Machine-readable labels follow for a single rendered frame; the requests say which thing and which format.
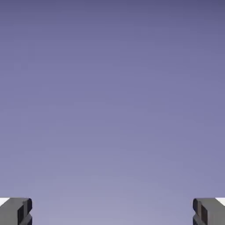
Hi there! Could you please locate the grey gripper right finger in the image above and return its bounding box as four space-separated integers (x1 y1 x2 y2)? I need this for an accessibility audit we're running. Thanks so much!
192 197 225 225

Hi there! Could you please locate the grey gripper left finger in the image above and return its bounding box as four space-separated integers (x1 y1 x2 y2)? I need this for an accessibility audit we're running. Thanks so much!
0 197 33 225

